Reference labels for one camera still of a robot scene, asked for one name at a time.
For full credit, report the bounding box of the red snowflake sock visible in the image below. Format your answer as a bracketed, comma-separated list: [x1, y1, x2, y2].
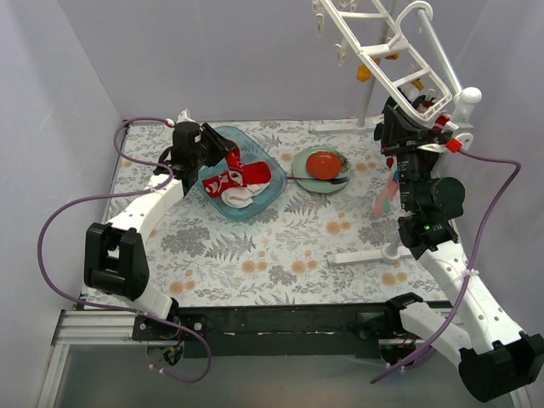
[225, 146, 247, 187]

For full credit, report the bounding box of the pink sock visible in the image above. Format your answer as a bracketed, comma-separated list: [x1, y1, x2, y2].
[372, 157, 400, 218]

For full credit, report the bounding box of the red sock white pattern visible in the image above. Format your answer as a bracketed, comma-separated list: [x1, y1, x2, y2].
[201, 161, 272, 198]

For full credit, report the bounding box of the plain white sock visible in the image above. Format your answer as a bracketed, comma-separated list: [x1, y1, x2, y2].
[221, 183, 269, 209]

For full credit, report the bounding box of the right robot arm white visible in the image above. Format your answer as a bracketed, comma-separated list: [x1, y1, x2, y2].
[372, 99, 543, 402]

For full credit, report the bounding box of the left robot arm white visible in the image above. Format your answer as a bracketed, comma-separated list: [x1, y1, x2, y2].
[84, 121, 236, 340]

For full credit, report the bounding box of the white clip hanger rack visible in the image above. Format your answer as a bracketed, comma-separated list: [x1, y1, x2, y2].
[312, 1, 452, 126]

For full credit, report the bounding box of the teal plastic basin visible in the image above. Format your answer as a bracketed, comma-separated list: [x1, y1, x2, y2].
[194, 126, 287, 221]

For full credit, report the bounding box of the red white striped sock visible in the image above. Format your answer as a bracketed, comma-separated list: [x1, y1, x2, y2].
[411, 88, 451, 130]

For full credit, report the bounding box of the yellow sock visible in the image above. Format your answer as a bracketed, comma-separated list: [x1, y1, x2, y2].
[356, 53, 400, 82]

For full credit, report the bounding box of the purple fork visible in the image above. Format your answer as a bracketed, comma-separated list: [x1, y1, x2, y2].
[287, 176, 349, 185]

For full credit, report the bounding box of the orange saucer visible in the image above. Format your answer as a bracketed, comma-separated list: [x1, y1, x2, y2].
[306, 151, 342, 179]

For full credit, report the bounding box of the light green plate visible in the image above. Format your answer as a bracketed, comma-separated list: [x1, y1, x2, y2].
[288, 146, 351, 194]

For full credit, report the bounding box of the metal drying stand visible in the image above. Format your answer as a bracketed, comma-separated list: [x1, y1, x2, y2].
[312, 1, 482, 258]

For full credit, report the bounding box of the floral tablecloth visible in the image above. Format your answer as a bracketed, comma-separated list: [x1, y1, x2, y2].
[144, 121, 445, 306]

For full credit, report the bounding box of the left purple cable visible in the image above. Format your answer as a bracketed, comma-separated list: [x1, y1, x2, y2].
[37, 117, 213, 383]

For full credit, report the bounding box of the purple cable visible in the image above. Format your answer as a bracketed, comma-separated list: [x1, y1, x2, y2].
[370, 150, 522, 386]
[37, 117, 213, 383]

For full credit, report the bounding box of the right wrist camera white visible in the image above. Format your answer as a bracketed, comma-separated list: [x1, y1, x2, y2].
[417, 133, 474, 154]

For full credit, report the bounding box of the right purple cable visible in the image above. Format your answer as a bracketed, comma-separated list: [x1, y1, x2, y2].
[370, 150, 522, 386]

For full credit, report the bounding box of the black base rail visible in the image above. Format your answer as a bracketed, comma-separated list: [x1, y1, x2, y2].
[132, 303, 422, 364]

